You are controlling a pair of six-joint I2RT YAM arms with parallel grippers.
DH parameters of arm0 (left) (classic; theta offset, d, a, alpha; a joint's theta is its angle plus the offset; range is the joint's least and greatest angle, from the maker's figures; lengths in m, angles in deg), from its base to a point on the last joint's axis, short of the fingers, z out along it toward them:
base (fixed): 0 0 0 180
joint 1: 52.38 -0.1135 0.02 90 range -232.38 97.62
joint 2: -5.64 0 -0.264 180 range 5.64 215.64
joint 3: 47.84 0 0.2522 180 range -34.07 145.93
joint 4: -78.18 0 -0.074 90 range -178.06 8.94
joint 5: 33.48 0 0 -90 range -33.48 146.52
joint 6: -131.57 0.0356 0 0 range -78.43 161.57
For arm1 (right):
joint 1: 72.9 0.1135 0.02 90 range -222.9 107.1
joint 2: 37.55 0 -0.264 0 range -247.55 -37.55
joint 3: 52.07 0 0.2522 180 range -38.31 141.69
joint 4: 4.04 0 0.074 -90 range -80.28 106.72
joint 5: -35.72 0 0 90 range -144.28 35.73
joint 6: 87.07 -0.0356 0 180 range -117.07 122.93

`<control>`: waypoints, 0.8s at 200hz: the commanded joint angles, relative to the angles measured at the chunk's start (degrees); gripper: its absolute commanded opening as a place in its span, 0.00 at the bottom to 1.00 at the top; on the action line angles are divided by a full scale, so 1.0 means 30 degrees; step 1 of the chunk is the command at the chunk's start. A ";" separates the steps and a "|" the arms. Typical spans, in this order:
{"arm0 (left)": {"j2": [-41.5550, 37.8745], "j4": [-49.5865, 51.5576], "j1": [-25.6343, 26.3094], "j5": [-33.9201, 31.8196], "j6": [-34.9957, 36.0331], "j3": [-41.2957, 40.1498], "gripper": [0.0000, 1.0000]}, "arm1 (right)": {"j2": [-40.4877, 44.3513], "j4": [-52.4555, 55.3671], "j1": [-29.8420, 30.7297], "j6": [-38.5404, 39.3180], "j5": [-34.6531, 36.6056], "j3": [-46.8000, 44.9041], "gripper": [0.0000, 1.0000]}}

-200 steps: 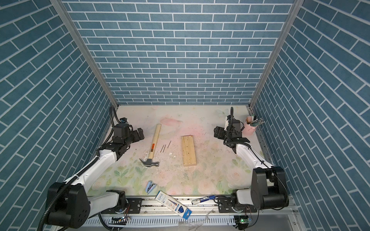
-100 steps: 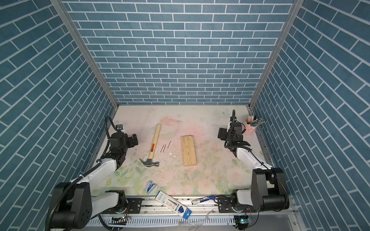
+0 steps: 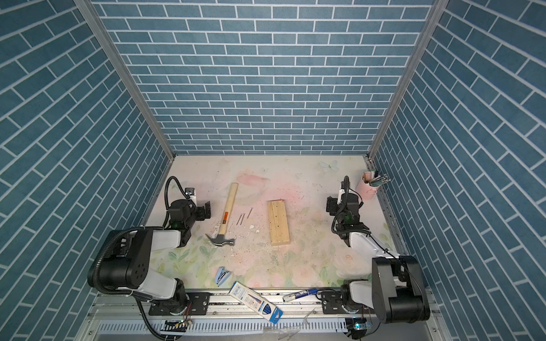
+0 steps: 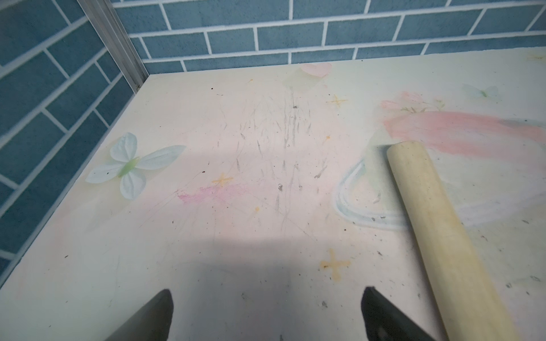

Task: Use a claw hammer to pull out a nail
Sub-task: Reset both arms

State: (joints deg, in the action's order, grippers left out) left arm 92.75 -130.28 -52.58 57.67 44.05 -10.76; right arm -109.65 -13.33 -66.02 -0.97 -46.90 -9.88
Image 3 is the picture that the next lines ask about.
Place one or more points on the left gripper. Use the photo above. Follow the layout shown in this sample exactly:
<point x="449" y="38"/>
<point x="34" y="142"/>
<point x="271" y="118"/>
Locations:
<point x="207" y="209"/>

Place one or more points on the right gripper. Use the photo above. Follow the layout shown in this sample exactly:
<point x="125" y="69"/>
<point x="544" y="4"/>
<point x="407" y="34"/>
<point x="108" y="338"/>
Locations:
<point x="332" y="204"/>

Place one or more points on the wooden claw hammer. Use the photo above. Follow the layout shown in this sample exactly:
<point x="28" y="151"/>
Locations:
<point x="220" y="239"/>

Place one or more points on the wooden plank with nails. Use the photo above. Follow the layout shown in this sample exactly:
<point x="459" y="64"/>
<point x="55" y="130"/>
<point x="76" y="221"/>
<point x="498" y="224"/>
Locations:
<point x="279" y="231"/>

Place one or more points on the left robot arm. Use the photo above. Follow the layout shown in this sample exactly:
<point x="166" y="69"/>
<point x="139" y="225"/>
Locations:
<point x="122" y="266"/>

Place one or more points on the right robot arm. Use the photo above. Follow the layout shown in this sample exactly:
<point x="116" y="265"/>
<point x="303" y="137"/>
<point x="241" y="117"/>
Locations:
<point x="396" y="291"/>

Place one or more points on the pink cup with tools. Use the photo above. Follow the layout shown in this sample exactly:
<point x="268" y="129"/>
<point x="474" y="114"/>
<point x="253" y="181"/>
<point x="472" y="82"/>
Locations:
<point x="370" y="183"/>

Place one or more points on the blue stapler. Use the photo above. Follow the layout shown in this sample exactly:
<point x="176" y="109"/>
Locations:
<point x="222" y="276"/>

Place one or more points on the blue white marker pen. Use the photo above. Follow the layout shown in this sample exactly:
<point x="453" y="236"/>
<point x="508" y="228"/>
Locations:
<point x="299" y="294"/>

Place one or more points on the white blue toothpaste box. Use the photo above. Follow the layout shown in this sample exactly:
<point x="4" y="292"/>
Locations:
<point x="256" y="302"/>

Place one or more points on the clear plastic wrapper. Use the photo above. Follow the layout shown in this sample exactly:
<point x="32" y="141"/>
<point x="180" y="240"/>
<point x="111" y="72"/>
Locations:
<point x="287" y="330"/>

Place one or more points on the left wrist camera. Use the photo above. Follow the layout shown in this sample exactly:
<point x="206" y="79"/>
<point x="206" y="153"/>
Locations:
<point x="190" y="195"/>

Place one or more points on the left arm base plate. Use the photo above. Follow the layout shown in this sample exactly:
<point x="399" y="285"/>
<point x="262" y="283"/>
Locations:
<point x="192" y="303"/>

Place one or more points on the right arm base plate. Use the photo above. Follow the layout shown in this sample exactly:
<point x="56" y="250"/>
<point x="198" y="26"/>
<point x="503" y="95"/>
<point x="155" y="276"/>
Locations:
<point x="336" y="303"/>

